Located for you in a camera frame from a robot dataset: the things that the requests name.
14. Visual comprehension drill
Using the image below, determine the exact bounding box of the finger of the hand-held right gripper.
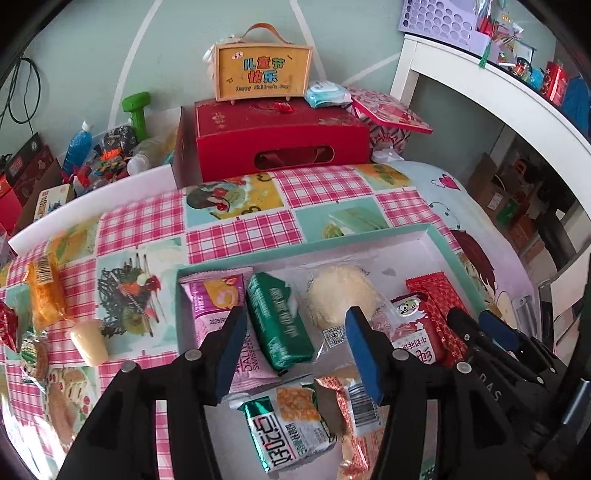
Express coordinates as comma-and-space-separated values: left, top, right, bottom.
445, 307, 513, 372
478, 309, 557, 372

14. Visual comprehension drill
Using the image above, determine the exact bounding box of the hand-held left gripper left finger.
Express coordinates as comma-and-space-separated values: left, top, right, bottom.
55, 305, 250, 480

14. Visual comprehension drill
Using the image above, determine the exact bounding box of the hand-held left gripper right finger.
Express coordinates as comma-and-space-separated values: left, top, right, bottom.
345, 305, 532, 480

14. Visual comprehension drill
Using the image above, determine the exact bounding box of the dark red patterned snack packet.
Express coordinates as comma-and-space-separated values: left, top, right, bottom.
405, 273, 469, 365

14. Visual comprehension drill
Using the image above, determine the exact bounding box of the red snack packet white label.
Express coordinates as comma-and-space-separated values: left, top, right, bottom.
385, 295, 446, 367

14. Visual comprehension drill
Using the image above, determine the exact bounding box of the orange beige snack packet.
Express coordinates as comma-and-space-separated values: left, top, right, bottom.
314, 374, 393, 480

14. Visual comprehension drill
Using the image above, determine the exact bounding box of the pink swiss roll packet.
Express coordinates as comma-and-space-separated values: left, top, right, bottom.
180, 273, 282, 393

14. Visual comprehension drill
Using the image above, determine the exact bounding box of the shredded pastry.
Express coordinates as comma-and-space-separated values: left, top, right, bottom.
300, 263, 386, 356

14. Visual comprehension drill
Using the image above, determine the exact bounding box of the green and white snack packet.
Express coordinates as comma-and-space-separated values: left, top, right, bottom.
238, 383, 338, 472

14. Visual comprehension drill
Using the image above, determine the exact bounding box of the teal-rimmed white tray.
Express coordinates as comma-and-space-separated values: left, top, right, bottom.
175, 223, 490, 480

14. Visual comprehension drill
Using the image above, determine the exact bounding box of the cream pastry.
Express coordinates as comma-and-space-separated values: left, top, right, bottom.
69, 319, 109, 367

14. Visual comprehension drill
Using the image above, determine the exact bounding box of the round cake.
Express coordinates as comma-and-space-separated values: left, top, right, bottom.
18, 335, 49, 384

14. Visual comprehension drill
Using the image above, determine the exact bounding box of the white phone stand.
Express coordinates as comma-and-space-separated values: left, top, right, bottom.
510, 295, 539, 333

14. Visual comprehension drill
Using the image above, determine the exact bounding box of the black smartphone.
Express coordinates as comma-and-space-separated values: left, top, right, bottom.
537, 282, 555, 319

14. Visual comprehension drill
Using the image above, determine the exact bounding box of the cardboard box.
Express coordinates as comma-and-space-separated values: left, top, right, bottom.
466, 154, 522, 222

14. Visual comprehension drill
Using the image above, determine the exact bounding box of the pink checkered printed tablecloth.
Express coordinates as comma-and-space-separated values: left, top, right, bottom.
0, 161, 541, 480

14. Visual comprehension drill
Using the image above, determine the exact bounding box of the clear plastic jar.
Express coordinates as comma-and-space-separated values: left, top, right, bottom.
127, 134, 178, 176

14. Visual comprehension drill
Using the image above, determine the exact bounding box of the red gift box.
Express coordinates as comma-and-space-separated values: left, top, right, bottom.
174, 98, 371, 188

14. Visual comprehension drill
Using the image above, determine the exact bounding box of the red patterned octagonal box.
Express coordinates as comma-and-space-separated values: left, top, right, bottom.
346, 88, 434, 158

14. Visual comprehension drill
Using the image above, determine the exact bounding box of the white shelf unit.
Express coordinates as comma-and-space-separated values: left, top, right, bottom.
390, 34, 591, 241

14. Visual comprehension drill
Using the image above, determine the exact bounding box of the white printed carton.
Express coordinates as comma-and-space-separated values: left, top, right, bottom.
32, 185, 77, 222

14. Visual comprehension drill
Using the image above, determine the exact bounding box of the blue bag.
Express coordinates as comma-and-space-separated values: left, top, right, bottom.
561, 76, 591, 123

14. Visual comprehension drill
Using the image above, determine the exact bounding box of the camouflage toy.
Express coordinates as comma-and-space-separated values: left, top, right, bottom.
95, 126, 139, 160

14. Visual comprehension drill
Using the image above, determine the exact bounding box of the red can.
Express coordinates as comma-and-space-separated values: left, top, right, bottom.
542, 62, 568, 104

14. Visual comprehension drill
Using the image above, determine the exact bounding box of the blue liquid bottle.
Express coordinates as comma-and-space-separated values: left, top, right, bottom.
62, 121, 95, 176

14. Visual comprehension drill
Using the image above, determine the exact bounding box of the green dumbbell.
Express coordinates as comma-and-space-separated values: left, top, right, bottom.
122, 92, 151, 141

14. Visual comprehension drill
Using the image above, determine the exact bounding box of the blue wet wipes pack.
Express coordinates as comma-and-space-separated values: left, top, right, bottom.
305, 80, 352, 109

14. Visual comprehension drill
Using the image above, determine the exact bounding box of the purple perforated basket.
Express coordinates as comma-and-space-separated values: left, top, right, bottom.
398, 0, 490, 51

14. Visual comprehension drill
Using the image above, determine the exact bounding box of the yellow case-shaped box with handle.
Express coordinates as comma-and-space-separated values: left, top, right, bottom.
202, 24, 315, 103

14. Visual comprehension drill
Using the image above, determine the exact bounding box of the black cable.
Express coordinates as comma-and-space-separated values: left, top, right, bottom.
0, 58, 44, 134

